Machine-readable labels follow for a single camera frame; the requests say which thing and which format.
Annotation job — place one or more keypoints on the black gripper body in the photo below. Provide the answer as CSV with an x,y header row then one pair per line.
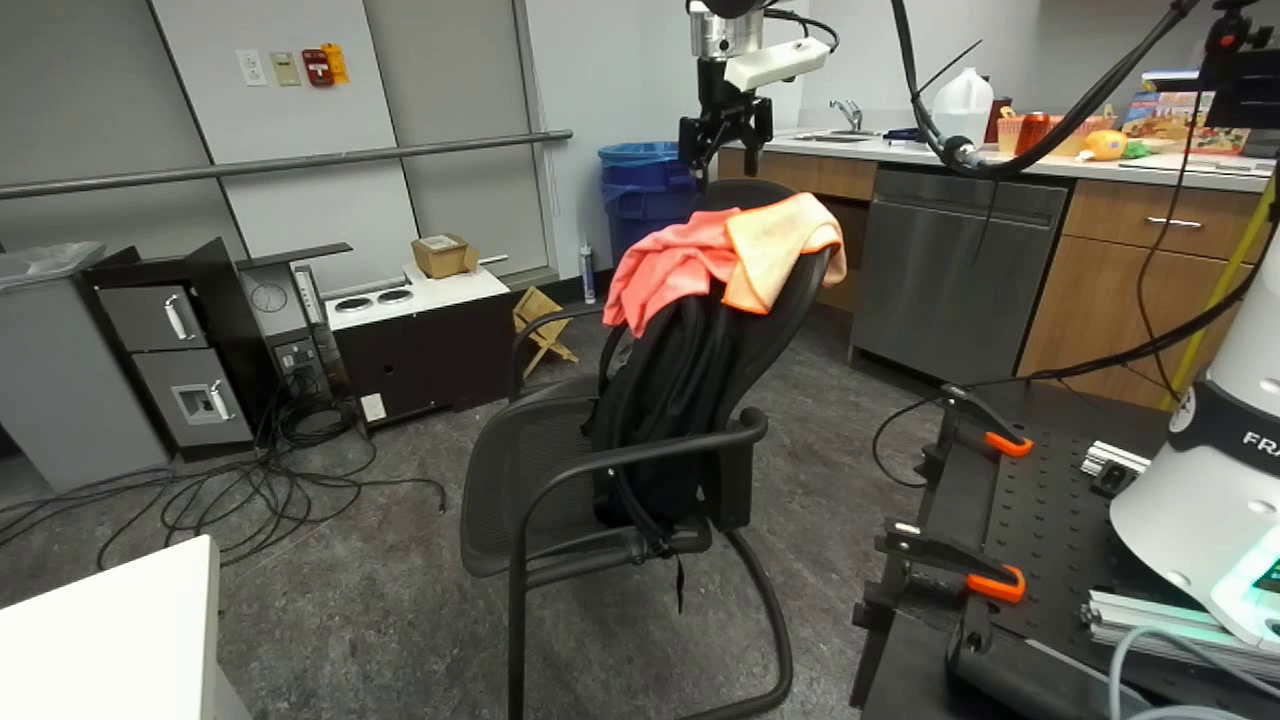
x,y
726,116

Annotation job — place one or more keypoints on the peach towel with orange edge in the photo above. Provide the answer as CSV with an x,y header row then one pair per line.
x,y
786,245

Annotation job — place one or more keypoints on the coral pink shirt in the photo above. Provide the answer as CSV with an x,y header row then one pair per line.
x,y
660,272

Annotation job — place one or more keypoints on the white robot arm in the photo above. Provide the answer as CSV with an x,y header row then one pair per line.
x,y
1200,507

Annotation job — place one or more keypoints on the black mesh chair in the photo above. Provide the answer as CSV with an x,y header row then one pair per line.
x,y
533,467

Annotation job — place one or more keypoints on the blue recycling bin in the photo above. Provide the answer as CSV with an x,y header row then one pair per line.
x,y
645,187

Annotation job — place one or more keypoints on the silver sink faucet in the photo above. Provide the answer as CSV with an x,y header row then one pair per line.
x,y
851,116

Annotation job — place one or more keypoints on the white plastic jug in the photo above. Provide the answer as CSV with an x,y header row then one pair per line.
x,y
967,120

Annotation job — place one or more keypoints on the small wooden folding stand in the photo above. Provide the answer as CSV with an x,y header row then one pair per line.
x,y
544,325

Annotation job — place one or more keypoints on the stainless steel dishwasher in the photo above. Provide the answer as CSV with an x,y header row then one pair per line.
x,y
955,266

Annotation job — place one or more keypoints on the black backpack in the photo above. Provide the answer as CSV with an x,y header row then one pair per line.
x,y
666,402

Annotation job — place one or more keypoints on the small cardboard box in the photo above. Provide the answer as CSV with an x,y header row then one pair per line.
x,y
441,258

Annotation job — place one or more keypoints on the red bottle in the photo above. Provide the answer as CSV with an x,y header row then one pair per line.
x,y
1032,135

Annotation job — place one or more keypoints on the orange plastic container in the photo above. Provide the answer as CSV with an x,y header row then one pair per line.
x,y
1075,137

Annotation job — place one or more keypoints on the dark low cabinet white top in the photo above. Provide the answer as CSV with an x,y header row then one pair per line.
x,y
421,353

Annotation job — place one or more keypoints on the yellow toy fruit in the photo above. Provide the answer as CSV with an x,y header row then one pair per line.
x,y
1105,144

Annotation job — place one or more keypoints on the red fire alarm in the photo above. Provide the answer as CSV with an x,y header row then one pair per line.
x,y
320,65

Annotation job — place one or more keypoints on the wooden cabinet with white countertop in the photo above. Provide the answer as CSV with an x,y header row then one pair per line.
x,y
1123,294

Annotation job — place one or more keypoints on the white outlet plate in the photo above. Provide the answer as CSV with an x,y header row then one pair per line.
x,y
374,408

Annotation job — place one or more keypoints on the colourful printed box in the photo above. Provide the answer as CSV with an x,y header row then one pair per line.
x,y
1180,120

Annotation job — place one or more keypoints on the black perforated breadboard table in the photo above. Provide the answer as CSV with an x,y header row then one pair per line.
x,y
1052,521

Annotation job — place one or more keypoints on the small silver metal block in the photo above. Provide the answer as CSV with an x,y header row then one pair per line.
x,y
1113,467

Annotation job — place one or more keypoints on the black drawer unit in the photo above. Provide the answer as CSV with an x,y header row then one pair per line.
x,y
172,361

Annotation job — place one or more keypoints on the aluminium extrusion bar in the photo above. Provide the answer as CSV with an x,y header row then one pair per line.
x,y
1145,616

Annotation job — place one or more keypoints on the gray metal cabinet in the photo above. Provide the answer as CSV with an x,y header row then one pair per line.
x,y
64,387

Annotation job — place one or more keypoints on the white table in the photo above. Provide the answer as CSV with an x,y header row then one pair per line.
x,y
94,653

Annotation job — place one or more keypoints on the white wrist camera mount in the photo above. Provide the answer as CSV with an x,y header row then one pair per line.
x,y
780,60

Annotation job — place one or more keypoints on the pale green wall plate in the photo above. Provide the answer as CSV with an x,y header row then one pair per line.
x,y
284,69

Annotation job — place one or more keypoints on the gray wall handrail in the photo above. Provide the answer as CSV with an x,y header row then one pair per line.
x,y
264,164

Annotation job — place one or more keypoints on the white light switch plate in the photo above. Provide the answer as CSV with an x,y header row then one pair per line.
x,y
252,69

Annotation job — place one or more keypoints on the black camera box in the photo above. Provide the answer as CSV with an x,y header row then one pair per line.
x,y
1245,82

